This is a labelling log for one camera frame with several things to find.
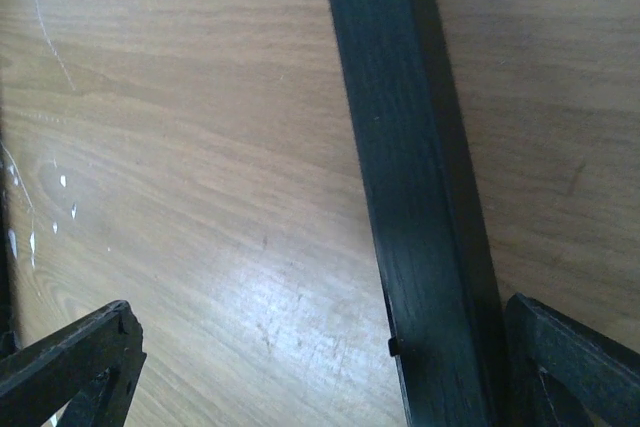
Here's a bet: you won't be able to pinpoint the black picture frame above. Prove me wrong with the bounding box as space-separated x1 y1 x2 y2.
329 0 510 426

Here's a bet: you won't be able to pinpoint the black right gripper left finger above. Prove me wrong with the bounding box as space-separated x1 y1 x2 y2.
1 300 146 426

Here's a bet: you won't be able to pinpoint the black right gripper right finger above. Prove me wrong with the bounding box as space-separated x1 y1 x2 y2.
505 293 639 426

